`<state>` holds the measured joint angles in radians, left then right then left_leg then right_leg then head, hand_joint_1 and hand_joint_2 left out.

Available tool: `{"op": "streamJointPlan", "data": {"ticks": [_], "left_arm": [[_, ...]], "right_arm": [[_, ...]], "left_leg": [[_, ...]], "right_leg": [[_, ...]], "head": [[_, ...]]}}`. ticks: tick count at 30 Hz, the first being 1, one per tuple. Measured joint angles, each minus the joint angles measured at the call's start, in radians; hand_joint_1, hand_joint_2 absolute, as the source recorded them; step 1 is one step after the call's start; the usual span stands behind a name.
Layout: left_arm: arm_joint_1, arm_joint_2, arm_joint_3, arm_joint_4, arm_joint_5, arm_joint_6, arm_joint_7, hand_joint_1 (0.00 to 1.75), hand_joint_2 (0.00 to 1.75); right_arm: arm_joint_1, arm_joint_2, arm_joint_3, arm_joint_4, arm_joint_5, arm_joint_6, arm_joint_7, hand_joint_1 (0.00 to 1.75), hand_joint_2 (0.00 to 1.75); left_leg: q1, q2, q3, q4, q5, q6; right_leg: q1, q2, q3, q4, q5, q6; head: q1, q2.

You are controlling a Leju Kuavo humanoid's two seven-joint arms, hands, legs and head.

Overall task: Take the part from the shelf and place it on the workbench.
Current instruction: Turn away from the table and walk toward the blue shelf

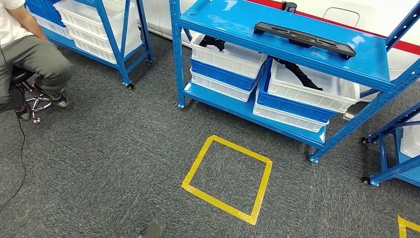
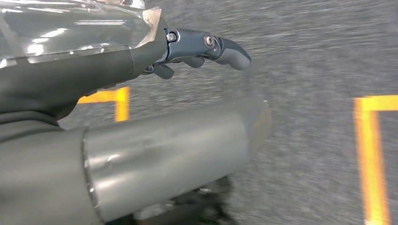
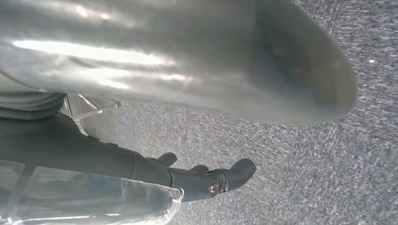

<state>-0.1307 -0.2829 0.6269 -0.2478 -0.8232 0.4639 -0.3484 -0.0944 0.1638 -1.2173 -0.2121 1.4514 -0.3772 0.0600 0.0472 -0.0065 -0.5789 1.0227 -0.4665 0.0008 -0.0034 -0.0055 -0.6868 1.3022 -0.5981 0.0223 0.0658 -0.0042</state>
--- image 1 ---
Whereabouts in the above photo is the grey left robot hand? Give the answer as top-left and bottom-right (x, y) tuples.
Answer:
(137, 219), (167, 238)

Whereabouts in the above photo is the small black plastic part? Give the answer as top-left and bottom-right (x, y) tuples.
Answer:
(199, 35), (227, 53)

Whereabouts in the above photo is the long black plastic part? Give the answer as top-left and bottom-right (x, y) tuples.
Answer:
(273, 57), (324, 92)

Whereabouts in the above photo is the black plastic panel part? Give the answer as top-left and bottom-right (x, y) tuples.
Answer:
(253, 21), (357, 61)

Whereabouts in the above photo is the yellow floor tape rectangle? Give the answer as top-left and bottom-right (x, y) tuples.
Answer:
(180, 134), (273, 226)
(397, 215), (420, 238)

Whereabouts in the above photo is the black stool chrome base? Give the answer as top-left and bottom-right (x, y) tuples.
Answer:
(9, 67), (54, 124)

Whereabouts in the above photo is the person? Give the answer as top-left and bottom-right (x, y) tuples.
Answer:
(0, 0), (74, 115)

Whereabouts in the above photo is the black stanchion head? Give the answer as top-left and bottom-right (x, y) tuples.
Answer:
(281, 1), (298, 14)

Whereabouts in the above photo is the red barrier belt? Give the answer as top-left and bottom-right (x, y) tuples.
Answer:
(246, 0), (420, 57)

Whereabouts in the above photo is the white car body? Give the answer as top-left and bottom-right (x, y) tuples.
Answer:
(136, 0), (420, 103)

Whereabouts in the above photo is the black floor cable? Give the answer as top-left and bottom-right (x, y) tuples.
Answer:
(0, 113), (28, 213)

